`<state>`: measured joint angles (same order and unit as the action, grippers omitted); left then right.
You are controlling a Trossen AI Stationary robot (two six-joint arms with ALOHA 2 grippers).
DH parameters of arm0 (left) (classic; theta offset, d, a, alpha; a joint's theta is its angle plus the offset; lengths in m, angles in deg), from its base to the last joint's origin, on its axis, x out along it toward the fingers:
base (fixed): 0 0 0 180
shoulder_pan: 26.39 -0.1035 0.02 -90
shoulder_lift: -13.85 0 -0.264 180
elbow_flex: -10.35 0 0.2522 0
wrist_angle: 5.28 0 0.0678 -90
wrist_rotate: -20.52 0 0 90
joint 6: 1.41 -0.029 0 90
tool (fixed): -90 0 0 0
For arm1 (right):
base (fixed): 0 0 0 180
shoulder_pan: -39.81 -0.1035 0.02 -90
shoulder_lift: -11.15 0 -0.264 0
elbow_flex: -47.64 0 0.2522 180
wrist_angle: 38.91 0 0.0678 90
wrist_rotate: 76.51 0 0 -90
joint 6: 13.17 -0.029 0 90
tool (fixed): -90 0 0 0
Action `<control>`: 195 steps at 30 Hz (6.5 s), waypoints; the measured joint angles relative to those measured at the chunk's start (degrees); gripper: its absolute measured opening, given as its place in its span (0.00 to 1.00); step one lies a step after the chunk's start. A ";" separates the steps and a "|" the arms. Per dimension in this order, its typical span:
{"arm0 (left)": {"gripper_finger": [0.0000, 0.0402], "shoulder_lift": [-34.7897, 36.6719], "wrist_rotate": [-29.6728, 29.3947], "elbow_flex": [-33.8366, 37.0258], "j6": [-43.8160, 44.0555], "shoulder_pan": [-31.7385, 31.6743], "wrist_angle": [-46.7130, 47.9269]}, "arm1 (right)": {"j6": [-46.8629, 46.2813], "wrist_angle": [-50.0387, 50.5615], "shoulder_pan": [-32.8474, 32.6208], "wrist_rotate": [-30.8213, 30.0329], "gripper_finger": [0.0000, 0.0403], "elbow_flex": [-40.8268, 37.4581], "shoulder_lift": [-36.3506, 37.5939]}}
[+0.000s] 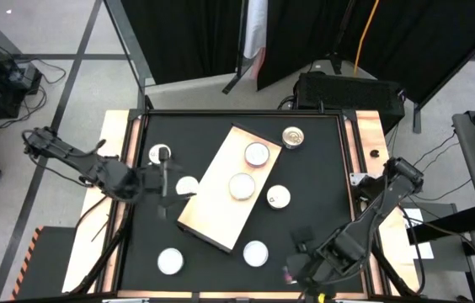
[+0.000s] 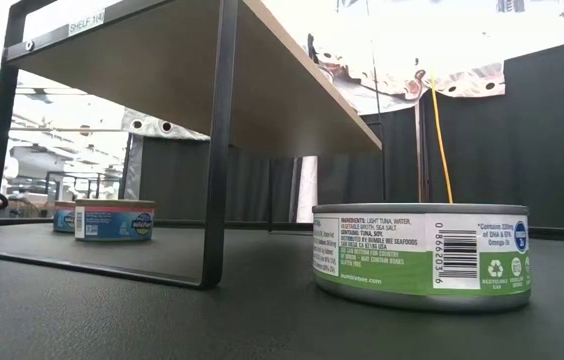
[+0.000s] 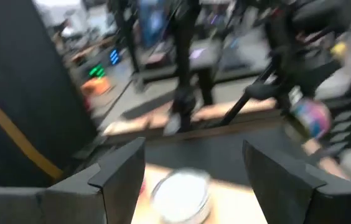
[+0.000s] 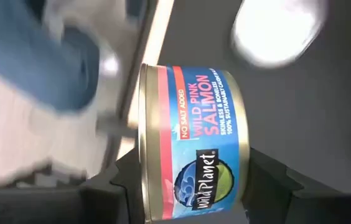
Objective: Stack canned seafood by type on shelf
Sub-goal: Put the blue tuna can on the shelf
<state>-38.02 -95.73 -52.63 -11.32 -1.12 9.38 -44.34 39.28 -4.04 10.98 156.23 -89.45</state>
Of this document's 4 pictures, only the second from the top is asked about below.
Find black curtain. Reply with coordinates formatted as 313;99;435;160
317;33;564;232
139;134;297;225

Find black backdrop clamp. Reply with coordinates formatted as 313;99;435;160
306;32;322;69

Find pale metal pole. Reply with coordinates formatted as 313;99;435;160
413;97;426;204

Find silver backdrop sheet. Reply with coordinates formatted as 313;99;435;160
120;107;212;142
306;29;507;117

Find green Bumble Bee tuna can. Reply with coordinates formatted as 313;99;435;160
311;202;532;314

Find wooden shelf black metal legs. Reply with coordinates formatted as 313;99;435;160
0;0;388;291

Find yellow cable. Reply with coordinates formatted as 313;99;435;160
429;74;455;205

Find grey metal post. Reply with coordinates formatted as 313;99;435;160
120;133;144;201

